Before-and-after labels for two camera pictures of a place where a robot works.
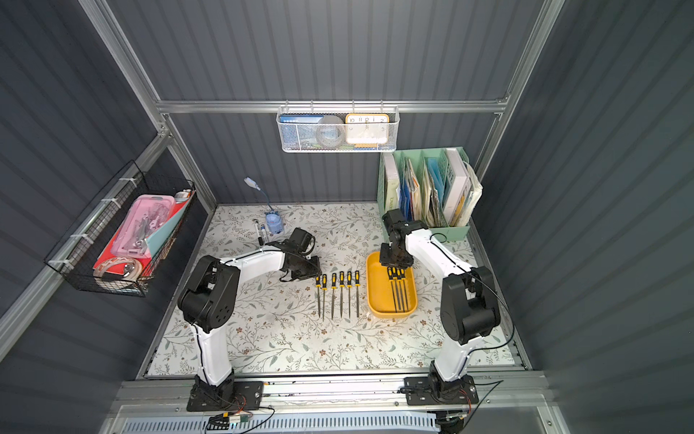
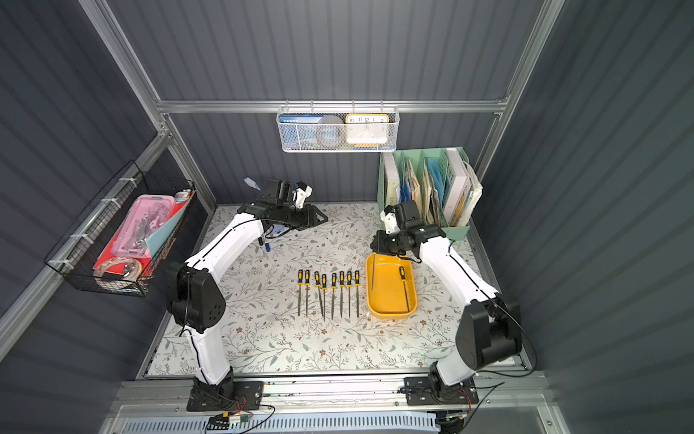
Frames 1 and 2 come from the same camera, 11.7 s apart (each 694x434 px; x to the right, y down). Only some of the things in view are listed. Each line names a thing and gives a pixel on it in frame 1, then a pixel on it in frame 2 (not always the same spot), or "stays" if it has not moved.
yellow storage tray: [389, 298] stays
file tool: [357, 285] stays
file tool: [333, 287] stays
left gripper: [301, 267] to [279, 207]
